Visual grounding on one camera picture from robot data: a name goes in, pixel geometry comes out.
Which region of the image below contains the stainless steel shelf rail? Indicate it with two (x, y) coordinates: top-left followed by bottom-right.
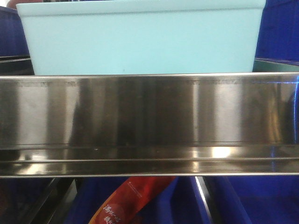
(0, 72), (299, 178)

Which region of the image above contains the dark blue bin upper left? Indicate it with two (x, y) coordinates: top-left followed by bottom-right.
(0, 6), (29, 57)

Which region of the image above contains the dark blue bin lower middle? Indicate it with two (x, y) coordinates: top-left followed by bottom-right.
(63, 176), (211, 224)

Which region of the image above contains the dark blue bin upper right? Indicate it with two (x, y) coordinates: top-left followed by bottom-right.
(256, 0), (299, 62)

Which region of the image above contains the dark blue bin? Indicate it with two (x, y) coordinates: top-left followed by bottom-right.
(63, 176), (211, 224)
(256, 0), (299, 62)
(0, 6), (29, 57)
(206, 175), (299, 224)

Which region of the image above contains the dark blue bin lower right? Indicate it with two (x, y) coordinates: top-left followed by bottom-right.
(206, 175), (299, 224)

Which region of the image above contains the light blue plastic bin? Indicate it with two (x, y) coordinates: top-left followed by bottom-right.
(17, 0), (266, 75)

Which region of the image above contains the red snack package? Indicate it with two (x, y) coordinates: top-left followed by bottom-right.
(89, 176), (175, 224)

